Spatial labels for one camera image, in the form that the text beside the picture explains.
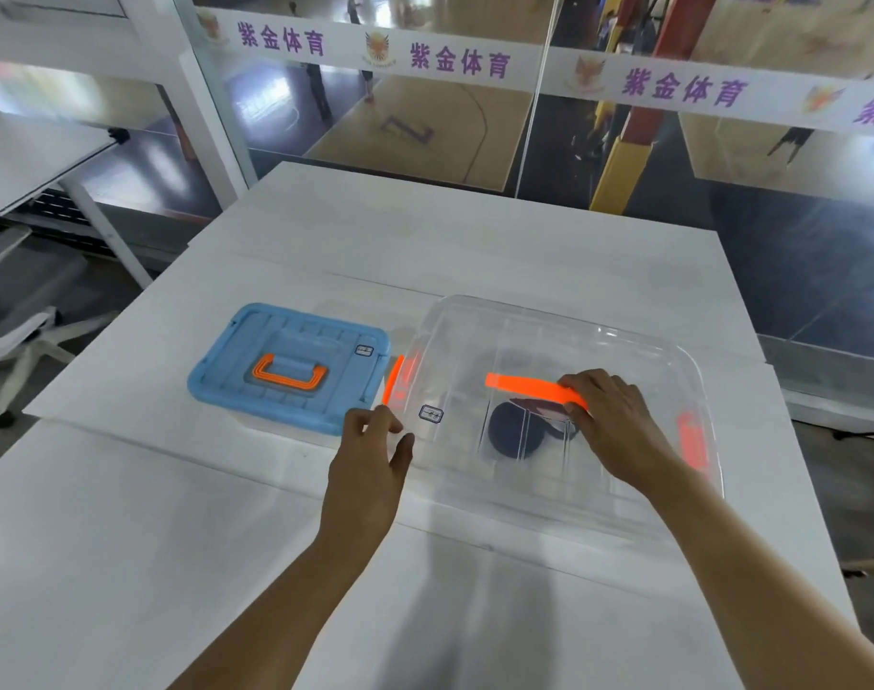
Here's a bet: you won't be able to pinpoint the person's left forearm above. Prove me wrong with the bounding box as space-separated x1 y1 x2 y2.
167 528 391 690

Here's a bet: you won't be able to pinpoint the white desk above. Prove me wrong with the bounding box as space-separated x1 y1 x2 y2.
0 106 155 289

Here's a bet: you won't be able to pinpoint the person's right forearm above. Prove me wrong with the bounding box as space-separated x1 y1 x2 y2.
638 467 874 690

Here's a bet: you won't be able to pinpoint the red and yellow pillar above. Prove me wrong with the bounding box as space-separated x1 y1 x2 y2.
589 0 721 215

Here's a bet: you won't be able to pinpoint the blue-lidded storage box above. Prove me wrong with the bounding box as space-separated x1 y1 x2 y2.
187 302 392 437

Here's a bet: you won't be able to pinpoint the person's right hand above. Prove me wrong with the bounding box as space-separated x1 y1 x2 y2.
557 368 680 495

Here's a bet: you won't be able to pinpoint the clear storage box orange latches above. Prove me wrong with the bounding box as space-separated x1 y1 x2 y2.
378 330 726 561

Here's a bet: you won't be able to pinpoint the black round object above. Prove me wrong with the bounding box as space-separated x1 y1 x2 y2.
486 396 580 460

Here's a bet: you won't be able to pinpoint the white office chair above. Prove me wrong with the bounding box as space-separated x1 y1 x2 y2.
0 226 119 429

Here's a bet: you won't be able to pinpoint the person's left hand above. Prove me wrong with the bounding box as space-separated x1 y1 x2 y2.
321 405 415 543

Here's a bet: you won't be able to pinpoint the clear lid with orange handle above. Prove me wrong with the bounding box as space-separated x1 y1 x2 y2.
379 294 725 550

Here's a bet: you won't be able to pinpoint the white banner strip purple print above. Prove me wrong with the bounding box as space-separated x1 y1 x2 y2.
193 7 874 139

